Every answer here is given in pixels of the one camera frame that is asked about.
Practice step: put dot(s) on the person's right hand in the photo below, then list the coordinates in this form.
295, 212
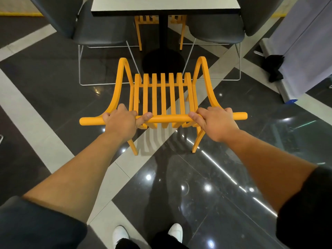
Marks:
216, 125

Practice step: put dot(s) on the person's left hand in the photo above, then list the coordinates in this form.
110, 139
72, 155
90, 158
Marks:
122, 124

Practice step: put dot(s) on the person's right thumb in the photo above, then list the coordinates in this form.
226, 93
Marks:
195, 117

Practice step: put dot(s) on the person's left thumb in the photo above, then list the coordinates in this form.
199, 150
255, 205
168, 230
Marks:
144, 118

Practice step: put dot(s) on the orange slatted wooden chair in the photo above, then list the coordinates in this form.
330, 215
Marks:
163, 95

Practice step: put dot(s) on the person's right forearm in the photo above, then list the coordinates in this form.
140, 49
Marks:
269, 168

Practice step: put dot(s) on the person's left forearm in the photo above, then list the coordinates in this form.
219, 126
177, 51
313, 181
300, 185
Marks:
77, 176

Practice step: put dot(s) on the black cloth bag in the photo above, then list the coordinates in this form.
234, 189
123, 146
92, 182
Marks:
272, 66

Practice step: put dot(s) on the grey chair with white legs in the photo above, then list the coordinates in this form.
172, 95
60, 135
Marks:
220, 25
96, 28

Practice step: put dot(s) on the person's white right shoe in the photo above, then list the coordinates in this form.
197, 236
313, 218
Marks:
176, 230

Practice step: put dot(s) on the person's white shoe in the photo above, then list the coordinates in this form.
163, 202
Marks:
176, 230
119, 233

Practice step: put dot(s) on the person's white left shoe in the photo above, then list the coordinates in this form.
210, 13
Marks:
119, 233

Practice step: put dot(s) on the person's black trousers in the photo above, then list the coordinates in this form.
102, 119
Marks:
160, 242

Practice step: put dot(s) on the white roll-up banner stand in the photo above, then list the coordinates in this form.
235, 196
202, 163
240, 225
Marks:
303, 44

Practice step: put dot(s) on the person's dark right sleeve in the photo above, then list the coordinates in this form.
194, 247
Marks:
308, 210

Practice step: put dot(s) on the person's dark sleeve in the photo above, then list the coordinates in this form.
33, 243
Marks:
36, 225
308, 210

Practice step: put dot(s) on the person's dark left sleeve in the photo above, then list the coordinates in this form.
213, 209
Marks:
36, 225

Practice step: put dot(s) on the white table with black pedestal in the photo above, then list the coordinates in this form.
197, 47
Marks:
163, 3

